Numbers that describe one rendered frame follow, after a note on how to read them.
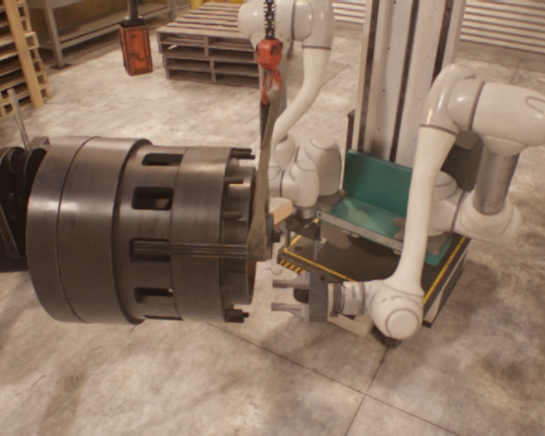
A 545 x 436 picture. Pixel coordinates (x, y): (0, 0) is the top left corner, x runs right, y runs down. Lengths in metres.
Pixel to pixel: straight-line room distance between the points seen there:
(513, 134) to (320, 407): 1.29
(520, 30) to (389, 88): 4.45
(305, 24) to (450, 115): 0.61
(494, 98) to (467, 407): 1.32
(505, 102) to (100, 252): 1.05
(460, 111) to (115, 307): 1.02
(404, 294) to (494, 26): 5.39
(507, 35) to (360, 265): 4.60
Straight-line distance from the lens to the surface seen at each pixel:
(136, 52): 1.13
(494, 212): 1.78
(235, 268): 1.29
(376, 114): 2.06
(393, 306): 1.17
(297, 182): 1.72
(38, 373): 2.39
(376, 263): 2.22
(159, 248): 1.25
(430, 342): 2.39
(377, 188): 2.11
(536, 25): 6.35
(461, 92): 1.35
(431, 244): 1.95
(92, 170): 1.35
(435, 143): 1.35
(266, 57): 1.15
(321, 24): 1.71
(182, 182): 1.28
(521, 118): 1.33
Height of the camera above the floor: 1.76
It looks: 36 degrees down
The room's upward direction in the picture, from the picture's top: straight up
